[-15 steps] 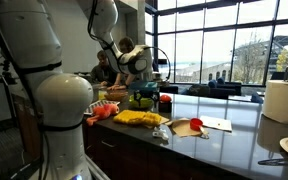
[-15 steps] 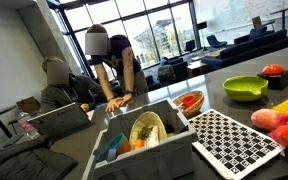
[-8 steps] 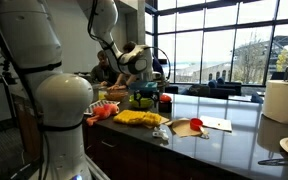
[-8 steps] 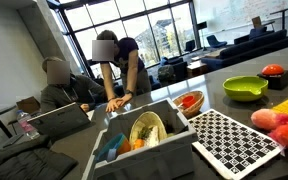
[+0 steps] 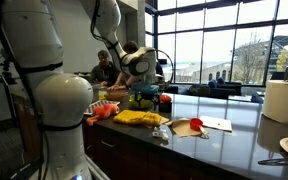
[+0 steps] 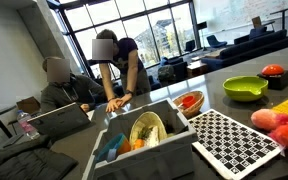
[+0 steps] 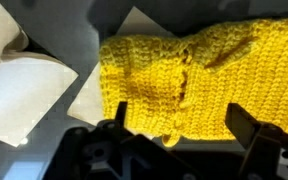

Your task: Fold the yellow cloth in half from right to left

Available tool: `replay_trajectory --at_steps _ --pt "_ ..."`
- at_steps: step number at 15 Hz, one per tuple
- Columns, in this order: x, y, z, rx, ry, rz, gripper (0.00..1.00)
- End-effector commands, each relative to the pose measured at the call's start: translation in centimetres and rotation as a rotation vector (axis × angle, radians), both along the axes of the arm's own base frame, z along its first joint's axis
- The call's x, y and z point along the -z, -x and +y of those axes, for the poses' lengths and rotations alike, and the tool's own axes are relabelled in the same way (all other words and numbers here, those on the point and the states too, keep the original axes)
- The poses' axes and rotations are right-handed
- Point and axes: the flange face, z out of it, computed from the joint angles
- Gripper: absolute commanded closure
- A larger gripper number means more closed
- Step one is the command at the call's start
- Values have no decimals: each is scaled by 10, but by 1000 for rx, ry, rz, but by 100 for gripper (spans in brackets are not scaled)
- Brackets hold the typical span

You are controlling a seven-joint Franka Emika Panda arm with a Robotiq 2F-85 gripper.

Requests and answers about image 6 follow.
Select standing person purple shirt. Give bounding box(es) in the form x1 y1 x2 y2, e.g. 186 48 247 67
95 29 151 112

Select cream oval bowl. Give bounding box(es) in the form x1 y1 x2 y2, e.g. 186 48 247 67
129 111 167 150

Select dark grey jacket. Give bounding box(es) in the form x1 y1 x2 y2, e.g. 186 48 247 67
0 135 78 180

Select grey laptop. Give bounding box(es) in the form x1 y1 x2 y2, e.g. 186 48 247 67
28 103 90 139

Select red cup in basket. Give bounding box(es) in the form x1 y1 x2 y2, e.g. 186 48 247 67
179 95 197 109

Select pink plush toy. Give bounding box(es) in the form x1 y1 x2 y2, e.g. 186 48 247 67
251 109 288 131

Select cardboard box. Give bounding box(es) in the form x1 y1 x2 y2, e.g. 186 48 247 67
17 96 40 114

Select orange fruit in crate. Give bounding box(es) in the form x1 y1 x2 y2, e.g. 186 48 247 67
133 139 145 150

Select grey plastic crate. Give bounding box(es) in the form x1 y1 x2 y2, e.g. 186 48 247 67
82 99 197 180

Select teal orange cups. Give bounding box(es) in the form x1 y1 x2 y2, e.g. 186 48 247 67
96 133 131 162

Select red button on black box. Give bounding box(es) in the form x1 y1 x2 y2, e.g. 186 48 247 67
258 64 288 90

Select blue armchair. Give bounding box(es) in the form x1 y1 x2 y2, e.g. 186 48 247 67
207 35 227 48

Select black white checkerboard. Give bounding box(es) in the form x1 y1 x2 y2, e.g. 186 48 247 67
188 109 283 180

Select dark side table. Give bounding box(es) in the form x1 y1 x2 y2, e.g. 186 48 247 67
0 105 16 138

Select seated person grey hoodie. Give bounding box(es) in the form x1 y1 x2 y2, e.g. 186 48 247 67
41 56 107 113

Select green bowl with spout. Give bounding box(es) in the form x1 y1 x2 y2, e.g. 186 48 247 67
223 76 268 102

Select woven wicker basket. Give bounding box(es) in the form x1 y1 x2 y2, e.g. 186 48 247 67
173 91 204 119

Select plastic water bottle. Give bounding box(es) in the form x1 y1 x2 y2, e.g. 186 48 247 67
17 110 39 139

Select dark blue sofa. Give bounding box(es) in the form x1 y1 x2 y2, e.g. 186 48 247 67
201 30 288 72

